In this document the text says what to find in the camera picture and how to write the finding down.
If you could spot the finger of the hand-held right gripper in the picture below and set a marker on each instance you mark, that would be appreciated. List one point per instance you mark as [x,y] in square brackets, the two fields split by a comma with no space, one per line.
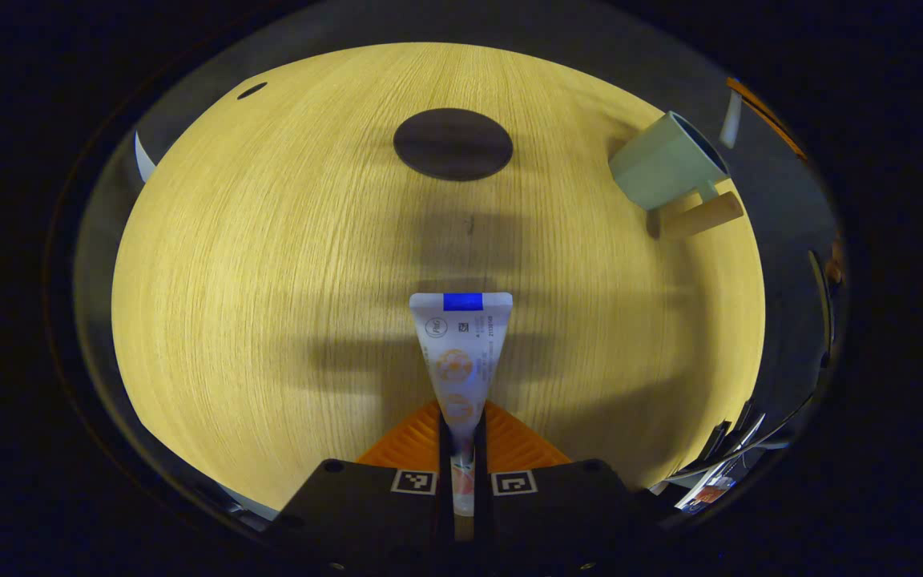
[766,114]

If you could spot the dark round coaster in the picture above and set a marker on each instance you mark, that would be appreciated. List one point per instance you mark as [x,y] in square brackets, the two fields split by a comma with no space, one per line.
[453,144]

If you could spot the black desk grommet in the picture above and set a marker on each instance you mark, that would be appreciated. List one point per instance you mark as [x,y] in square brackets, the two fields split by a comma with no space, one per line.
[251,90]

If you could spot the white toothpaste tube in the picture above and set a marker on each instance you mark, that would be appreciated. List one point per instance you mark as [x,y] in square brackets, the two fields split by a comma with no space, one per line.
[461,361]

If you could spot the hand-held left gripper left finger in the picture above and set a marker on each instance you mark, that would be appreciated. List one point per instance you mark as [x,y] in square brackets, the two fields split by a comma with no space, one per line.
[373,513]

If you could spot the white red printed paper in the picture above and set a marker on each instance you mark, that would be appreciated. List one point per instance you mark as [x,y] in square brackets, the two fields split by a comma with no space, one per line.
[706,493]

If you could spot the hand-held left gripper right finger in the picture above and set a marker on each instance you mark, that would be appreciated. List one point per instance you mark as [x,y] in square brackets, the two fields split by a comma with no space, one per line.
[558,513]

